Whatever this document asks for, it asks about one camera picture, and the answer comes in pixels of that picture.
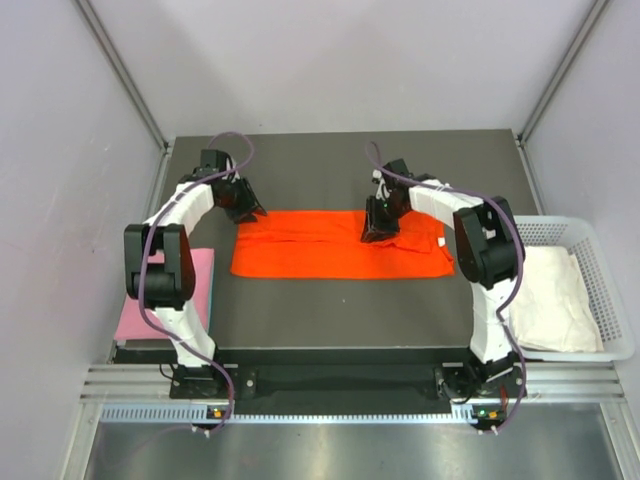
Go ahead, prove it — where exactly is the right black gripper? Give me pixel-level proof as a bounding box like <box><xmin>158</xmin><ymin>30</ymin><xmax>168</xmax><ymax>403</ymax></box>
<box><xmin>361</xmin><ymin>196</ymin><xmax>409</xmax><ymax>245</ymax></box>

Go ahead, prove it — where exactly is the orange t-shirt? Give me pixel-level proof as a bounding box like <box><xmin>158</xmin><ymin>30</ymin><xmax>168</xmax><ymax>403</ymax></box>
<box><xmin>230</xmin><ymin>210</ymin><xmax>455</xmax><ymax>280</ymax></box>

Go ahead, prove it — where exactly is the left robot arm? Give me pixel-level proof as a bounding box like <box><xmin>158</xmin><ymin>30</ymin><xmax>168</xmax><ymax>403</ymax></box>
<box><xmin>124</xmin><ymin>148</ymin><xmax>267</xmax><ymax>397</ymax></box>

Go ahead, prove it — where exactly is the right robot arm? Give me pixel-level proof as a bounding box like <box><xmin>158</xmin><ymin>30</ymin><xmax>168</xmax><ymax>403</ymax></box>
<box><xmin>361</xmin><ymin>159</ymin><xmax>525</xmax><ymax>396</ymax></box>

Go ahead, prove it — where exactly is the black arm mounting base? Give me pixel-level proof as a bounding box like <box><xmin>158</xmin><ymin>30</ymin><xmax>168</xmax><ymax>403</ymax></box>
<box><xmin>112</xmin><ymin>347</ymin><xmax>526</xmax><ymax>402</ymax></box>

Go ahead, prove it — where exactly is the folded light blue t-shirt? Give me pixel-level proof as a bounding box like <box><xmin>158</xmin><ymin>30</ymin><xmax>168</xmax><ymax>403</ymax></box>
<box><xmin>207</xmin><ymin>249</ymin><xmax>216</xmax><ymax>334</ymax></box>

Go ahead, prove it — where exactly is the folded pink t-shirt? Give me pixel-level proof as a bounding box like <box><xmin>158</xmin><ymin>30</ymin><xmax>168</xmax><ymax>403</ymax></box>
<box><xmin>114</xmin><ymin>248</ymin><xmax>215</xmax><ymax>342</ymax></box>

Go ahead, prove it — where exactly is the white t-shirt in basket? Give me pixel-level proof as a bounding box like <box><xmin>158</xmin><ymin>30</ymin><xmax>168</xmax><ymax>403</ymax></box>
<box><xmin>510</xmin><ymin>246</ymin><xmax>604</xmax><ymax>353</ymax></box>

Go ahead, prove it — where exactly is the white plastic basket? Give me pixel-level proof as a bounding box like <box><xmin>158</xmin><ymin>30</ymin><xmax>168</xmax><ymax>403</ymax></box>
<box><xmin>515</xmin><ymin>215</ymin><xmax>635</xmax><ymax>363</ymax></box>

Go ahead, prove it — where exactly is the slotted cable duct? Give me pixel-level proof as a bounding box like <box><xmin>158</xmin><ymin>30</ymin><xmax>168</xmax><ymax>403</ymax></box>
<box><xmin>100</xmin><ymin>404</ymin><xmax>498</xmax><ymax>425</ymax></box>

